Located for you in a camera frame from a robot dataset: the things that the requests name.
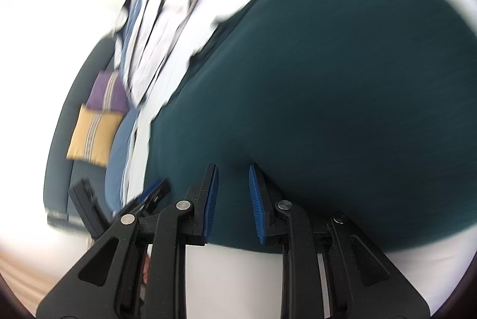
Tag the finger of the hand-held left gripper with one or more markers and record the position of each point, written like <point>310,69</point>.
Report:
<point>87,203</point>
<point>151,194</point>

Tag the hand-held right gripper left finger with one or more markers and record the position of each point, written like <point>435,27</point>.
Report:
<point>210,207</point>

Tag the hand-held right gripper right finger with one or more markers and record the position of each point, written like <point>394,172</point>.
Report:
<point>257,207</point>

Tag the dark green knit sweater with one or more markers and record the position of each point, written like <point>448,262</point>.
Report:
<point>316,99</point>

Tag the grey headboard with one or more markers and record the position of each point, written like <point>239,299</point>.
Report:
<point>61,170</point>

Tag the blue pillow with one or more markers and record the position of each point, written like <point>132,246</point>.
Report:
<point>117,162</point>

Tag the yellow pillow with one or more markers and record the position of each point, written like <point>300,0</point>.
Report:
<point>93,134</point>

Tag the purple pillow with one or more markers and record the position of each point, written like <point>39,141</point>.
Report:
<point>108,92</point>

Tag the folded striped duvet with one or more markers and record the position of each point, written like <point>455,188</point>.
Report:
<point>156,25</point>

